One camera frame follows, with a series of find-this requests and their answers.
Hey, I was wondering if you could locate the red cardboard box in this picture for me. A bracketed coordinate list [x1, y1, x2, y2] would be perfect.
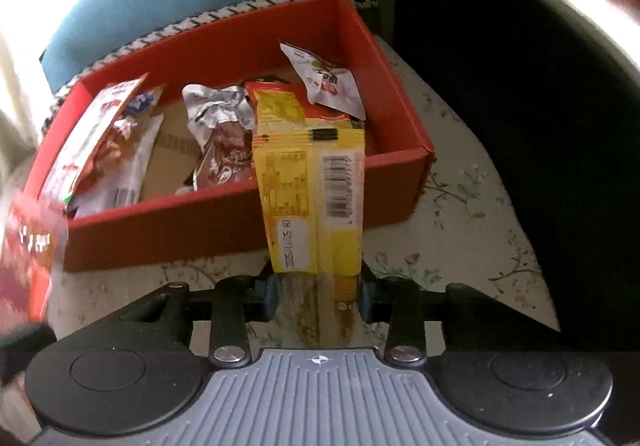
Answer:
[22, 0, 435, 273]

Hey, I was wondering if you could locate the blue snack packet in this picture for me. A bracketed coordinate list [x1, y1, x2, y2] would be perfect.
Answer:
[122, 85, 167, 119]

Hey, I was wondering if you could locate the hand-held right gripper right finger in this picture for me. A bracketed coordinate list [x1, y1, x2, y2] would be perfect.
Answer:
[359, 266, 518, 369]

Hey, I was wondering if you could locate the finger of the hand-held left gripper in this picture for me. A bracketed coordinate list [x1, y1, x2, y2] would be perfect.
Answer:
[0, 323, 57, 384]

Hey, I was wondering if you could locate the dark coffee table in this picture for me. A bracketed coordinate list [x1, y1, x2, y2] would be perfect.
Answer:
[377, 0, 640, 362]

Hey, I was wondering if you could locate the red cartoon snack packet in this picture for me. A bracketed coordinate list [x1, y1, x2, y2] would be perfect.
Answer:
[40, 73, 151, 214]

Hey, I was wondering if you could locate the white towel blanket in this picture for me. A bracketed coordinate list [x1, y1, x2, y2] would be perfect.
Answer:
[0, 0, 168, 209]

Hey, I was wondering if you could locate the white red snack packet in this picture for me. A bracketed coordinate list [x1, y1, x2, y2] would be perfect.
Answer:
[279, 41, 367, 121]

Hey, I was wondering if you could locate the silver red snack packet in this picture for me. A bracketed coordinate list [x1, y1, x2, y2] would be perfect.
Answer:
[177, 84, 258, 194]

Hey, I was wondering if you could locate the clear white snack packet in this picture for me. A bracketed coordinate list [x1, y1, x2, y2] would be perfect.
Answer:
[75, 113, 165, 219]

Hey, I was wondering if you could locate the red yellow snack packet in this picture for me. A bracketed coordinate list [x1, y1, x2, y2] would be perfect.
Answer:
[244, 79, 368, 133]

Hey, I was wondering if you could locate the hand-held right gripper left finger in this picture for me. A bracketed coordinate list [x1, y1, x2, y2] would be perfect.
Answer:
[120, 273, 281, 369]

